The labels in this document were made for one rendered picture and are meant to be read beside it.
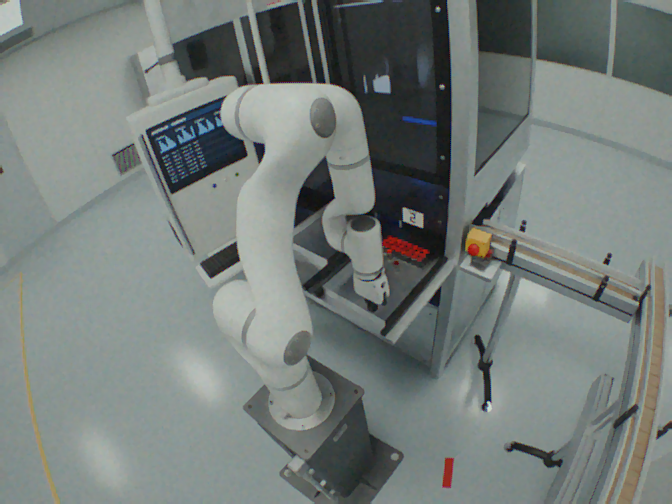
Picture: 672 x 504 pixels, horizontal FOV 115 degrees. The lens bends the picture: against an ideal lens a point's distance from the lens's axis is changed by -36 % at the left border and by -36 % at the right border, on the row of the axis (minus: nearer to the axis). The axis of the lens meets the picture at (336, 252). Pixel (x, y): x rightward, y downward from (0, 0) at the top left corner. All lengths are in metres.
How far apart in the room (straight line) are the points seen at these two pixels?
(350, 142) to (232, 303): 0.38
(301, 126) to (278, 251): 0.21
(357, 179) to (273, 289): 0.29
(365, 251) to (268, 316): 0.35
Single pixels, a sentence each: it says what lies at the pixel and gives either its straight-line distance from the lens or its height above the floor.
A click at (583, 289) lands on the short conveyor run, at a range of 1.27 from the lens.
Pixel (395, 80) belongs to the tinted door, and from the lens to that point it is 1.05.
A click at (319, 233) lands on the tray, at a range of 1.42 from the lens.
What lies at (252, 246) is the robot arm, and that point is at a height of 1.41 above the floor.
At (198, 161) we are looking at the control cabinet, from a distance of 1.50.
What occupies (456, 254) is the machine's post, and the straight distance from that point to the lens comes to 1.21.
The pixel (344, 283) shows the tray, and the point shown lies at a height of 0.88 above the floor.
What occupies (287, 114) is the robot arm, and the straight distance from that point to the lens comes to 0.46.
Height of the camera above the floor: 1.72
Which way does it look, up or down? 40 degrees down
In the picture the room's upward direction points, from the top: 11 degrees counter-clockwise
